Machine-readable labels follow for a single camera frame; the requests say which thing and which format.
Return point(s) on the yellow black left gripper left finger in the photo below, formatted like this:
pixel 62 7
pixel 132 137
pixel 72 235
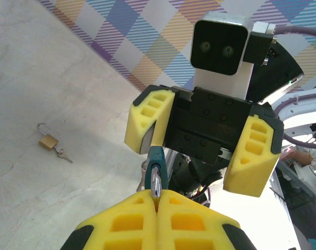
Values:
pixel 121 224

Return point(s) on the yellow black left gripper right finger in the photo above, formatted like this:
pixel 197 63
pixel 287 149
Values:
pixel 194 224

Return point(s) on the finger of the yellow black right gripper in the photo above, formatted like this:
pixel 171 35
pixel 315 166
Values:
pixel 254 166
pixel 137 130

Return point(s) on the blue padlock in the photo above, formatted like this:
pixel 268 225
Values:
pixel 154 156

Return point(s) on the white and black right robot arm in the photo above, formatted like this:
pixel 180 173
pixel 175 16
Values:
pixel 301 112

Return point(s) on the person's hand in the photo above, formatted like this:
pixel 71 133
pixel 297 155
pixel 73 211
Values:
pixel 301 157

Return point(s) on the small silver keys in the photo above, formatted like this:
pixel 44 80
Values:
pixel 61 153

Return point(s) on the brass padlock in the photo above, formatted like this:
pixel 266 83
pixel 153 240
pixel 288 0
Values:
pixel 48 142

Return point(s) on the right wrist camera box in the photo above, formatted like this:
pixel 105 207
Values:
pixel 218 44

